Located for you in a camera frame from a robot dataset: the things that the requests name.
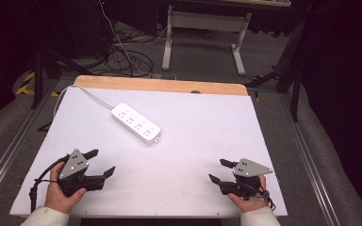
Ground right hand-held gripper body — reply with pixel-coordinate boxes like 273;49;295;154
219;157;274;200

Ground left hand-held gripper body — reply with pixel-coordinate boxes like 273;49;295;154
57;149;107;198

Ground person's right hand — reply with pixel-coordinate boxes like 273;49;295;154
226;174;270;214

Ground person's left hand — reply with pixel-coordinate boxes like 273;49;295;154
44;161;88;215

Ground white board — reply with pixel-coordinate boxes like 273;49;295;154
8;86;288;219

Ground white power strip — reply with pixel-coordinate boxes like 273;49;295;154
110;102;162;146

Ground black metal stand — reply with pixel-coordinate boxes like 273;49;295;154
31;31;92;110
244;17;307;122

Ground wooden table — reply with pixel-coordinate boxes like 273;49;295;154
74;74;249;97

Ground yellow black floor tape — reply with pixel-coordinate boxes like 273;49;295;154
15;71;60;98

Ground black equipment case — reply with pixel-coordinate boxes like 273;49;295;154
72;0;115;58

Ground dark curtain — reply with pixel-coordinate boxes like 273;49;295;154
301;0;362;225
0;0;41;126

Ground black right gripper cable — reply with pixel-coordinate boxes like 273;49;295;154
248;185;277;212

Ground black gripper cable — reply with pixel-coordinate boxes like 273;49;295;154
248;185;277;212
28;154;71;214

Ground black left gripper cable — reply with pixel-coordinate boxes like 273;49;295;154
28;154;71;214

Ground white power strip cable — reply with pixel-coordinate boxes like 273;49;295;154
53;84;116;118

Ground aluminium rail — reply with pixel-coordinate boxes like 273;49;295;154
0;79;59;202
277;93;342;226

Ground black floor cables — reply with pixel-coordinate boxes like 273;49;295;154
104;27;156;78

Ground thin white floor cable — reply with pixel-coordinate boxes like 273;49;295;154
98;0;177;79

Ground white metal desk frame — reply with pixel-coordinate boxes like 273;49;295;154
161;0;291;77

